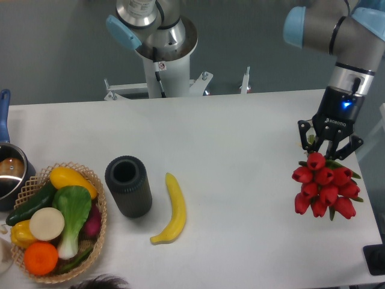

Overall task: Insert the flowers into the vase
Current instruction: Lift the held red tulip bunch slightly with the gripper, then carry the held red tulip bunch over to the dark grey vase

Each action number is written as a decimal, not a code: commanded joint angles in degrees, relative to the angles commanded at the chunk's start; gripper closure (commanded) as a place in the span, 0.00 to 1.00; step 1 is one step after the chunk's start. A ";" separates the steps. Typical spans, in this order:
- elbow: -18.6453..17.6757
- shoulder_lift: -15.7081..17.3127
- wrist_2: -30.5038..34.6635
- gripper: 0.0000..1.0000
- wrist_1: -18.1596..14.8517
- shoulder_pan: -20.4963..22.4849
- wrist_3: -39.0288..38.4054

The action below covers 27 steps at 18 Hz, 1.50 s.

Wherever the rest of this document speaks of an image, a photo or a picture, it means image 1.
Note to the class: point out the green bok choy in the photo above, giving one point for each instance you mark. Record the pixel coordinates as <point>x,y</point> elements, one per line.
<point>74,202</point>

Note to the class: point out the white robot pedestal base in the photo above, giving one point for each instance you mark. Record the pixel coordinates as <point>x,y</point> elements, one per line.
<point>165,40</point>

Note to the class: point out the blue handled saucepan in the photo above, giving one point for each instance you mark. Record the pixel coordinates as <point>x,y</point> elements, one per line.
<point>16,169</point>

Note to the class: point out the woven wicker basket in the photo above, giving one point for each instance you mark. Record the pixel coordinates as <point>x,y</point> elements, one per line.
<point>32,186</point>

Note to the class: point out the purple red onion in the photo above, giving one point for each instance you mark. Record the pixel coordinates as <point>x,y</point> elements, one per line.
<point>92,226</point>

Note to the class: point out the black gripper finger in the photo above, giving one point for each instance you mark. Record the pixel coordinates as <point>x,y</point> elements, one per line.
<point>334,153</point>
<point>310,141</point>

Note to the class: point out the yellow squash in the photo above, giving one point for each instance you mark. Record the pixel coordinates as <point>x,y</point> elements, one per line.
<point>61,177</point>

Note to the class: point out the black device at table edge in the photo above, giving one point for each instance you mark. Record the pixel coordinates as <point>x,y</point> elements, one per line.
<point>374,256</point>

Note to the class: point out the white round radish slice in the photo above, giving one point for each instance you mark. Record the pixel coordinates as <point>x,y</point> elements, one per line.
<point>46,224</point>

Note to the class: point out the dark haired head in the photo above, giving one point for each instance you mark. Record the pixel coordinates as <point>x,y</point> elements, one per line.
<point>102,282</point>

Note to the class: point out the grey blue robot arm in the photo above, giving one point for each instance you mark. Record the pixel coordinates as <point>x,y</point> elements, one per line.
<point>355,36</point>

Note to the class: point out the yellow bell pepper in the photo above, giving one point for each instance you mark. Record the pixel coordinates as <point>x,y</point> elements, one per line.
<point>21,235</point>

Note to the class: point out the garlic clove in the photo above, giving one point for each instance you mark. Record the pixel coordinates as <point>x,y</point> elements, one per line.
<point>3,230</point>

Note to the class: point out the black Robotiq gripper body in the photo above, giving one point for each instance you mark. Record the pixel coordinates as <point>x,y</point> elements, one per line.
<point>337,114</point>

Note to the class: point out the white frame at right edge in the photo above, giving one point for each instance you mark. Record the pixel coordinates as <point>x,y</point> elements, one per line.
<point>373,138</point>

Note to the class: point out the green chili pepper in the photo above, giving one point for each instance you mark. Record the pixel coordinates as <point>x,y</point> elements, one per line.
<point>76,262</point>

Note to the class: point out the dark green cucumber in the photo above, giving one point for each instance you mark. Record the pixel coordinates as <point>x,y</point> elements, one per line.
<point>42,199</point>

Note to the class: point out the dark grey ribbed vase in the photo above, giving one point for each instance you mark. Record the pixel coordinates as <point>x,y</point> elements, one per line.
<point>126,178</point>

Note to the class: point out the yellow plastic banana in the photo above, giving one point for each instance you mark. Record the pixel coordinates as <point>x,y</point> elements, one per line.
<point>178,213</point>

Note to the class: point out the red tulip bouquet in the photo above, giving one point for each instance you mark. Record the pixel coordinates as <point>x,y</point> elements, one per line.
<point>326,186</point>

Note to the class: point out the orange fruit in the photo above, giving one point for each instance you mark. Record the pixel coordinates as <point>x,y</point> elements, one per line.
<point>40,258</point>

